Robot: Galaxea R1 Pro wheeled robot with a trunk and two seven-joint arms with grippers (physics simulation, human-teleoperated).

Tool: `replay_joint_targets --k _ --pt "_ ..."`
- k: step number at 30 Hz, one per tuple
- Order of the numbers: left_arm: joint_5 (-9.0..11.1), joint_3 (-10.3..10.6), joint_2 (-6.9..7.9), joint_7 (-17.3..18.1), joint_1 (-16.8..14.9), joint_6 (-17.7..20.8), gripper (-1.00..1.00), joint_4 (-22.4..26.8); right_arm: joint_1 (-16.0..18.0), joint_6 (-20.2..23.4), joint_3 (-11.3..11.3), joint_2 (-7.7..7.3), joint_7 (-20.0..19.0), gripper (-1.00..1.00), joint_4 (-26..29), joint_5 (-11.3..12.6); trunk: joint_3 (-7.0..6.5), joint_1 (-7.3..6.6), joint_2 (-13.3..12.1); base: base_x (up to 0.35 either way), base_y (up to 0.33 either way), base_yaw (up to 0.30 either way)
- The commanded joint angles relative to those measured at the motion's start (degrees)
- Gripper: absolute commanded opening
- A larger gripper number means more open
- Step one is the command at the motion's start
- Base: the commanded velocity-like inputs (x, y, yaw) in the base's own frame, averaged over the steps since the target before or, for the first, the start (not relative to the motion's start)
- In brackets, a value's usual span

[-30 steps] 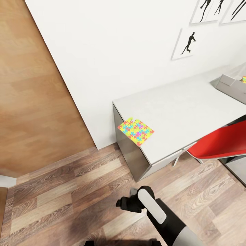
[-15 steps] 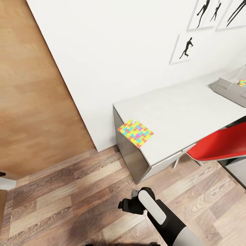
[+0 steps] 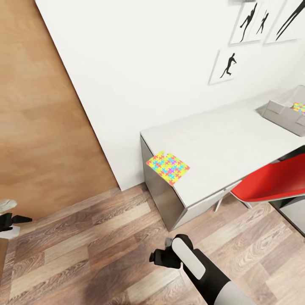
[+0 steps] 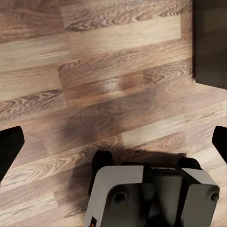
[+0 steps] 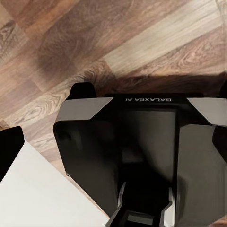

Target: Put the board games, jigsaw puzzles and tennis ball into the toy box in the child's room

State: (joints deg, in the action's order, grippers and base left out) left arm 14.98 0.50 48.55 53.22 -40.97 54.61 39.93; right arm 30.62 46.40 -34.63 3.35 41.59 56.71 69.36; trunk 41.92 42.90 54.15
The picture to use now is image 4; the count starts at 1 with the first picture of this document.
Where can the desk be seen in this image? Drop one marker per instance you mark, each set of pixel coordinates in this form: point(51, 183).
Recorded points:
point(211, 43)

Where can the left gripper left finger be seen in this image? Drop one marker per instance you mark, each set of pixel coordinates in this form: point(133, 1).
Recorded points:
point(11, 142)

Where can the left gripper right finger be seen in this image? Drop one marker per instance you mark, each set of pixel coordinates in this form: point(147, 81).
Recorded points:
point(219, 140)

